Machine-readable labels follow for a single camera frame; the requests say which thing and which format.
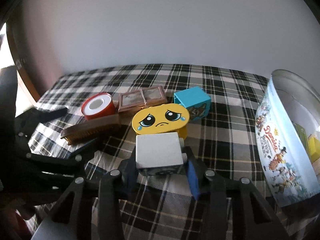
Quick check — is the white moon toy block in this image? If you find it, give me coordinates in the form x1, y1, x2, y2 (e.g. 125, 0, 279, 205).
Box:
136, 132, 187, 176

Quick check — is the brown picture frame block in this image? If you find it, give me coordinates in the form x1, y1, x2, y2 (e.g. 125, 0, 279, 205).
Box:
118, 86, 167, 113

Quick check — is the teal toy block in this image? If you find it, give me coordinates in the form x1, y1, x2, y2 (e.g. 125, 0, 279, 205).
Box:
174, 86, 211, 121

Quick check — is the yellow wooden block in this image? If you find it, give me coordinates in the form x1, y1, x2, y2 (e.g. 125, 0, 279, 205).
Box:
308, 131, 320, 164

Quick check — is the brown hair brush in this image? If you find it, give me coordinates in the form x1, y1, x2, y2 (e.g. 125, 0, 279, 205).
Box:
61, 114, 120, 145

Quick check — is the black white plaid tablecloth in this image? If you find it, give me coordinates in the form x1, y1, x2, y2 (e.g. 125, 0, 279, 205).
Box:
29, 64, 319, 239

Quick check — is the red tape roll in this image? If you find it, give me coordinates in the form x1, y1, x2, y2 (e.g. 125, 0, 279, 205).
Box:
81, 92, 116, 120

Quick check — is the yellow sad face block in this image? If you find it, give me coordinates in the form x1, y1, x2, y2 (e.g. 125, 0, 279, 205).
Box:
131, 103, 190, 140

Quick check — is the green yellow card packet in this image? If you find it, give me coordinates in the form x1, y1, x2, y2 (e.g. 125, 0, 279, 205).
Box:
293, 122, 308, 141

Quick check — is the round metal cookie tin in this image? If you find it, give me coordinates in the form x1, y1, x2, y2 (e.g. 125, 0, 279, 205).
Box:
255, 69, 319, 207

